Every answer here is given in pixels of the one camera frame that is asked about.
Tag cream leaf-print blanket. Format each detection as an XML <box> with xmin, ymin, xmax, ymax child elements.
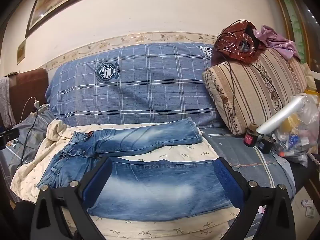
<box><xmin>10</xmin><ymin>119</ymin><xmax>242</xmax><ymax>240</ymax></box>

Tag white power strip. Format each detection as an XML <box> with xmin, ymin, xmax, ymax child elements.
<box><xmin>30</xmin><ymin>104</ymin><xmax>49</xmax><ymax>117</ymax></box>

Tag blue denim pants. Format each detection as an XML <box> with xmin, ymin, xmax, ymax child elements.
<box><xmin>36</xmin><ymin>117</ymin><xmax>240</xmax><ymax>217</ymax></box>

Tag clear plastic bag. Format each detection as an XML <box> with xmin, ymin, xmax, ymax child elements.
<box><xmin>272</xmin><ymin>94</ymin><xmax>320</xmax><ymax>168</ymax></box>

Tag dark bottle with red label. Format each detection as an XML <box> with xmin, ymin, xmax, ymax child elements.
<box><xmin>244</xmin><ymin>123</ymin><xmax>262</xmax><ymax>147</ymax></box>

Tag white paper scraps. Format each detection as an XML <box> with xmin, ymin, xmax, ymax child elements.
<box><xmin>301</xmin><ymin>199</ymin><xmax>314</xmax><ymax>218</ymax></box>

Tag black cable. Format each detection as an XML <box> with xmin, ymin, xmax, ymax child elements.
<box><xmin>20</xmin><ymin>110</ymin><xmax>38</xmax><ymax>164</ymax></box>

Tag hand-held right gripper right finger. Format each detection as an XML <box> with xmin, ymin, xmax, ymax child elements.
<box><xmin>214</xmin><ymin>157</ymin><xmax>294</xmax><ymax>240</ymax></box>

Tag red patterned bag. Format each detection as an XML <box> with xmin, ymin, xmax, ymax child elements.
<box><xmin>215</xmin><ymin>21</ymin><xmax>267</xmax><ymax>62</ymax></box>

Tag dark maroon cloth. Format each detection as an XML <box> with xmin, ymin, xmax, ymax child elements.
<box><xmin>211</xmin><ymin>45</ymin><xmax>229</xmax><ymax>67</ymax></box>

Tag pale pink-grey cloth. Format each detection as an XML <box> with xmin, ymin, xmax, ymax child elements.
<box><xmin>0</xmin><ymin>76</ymin><xmax>15</xmax><ymax>128</ymax></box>

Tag blue plaid pillow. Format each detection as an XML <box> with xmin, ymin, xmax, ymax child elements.
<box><xmin>45</xmin><ymin>42</ymin><xmax>225</xmax><ymax>128</ymax></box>

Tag small dark bottle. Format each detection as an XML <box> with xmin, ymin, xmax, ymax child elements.
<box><xmin>257</xmin><ymin>134</ymin><xmax>275</xmax><ymax>154</ymax></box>

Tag white charger cable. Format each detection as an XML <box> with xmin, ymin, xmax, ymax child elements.
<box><xmin>19</xmin><ymin>96</ymin><xmax>38</xmax><ymax>128</ymax></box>

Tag brown headboard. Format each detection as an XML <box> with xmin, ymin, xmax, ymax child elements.
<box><xmin>9</xmin><ymin>68</ymin><xmax>49</xmax><ymax>128</ymax></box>

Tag purple cloth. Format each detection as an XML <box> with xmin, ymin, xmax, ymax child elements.
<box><xmin>252</xmin><ymin>25</ymin><xmax>302</xmax><ymax>60</ymax></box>

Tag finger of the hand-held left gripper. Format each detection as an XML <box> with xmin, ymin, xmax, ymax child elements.
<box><xmin>0</xmin><ymin>127</ymin><xmax>20</xmax><ymax>142</ymax></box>

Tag beige striped floral cushion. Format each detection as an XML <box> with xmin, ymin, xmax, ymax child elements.
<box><xmin>202</xmin><ymin>47</ymin><xmax>317</xmax><ymax>136</ymax></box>

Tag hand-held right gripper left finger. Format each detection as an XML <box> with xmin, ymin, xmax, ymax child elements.
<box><xmin>32</xmin><ymin>157</ymin><xmax>114</xmax><ymax>240</ymax></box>

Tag large framed picture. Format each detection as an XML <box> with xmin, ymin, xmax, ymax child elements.
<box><xmin>25</xmin><ymin>0</ymin><xmax>180</xmax><ymax>38</ymax></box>

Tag green patterned panel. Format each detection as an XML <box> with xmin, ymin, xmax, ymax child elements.
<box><xmin>274</xmin><ymin>0</ymin><xmax>308</xmax><ymax>63</ymax></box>

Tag small framed picture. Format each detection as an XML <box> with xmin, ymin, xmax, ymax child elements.
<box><xmin>17</xmin><ymin>39</ymin><xmax>27</xmax><ymax>65</ymax></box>

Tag grey-blue quilt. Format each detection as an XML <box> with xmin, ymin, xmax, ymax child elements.
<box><xmin>6</xmin><ymin>110</ymin><xmax>59</xmax><ymax>170</ymax></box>

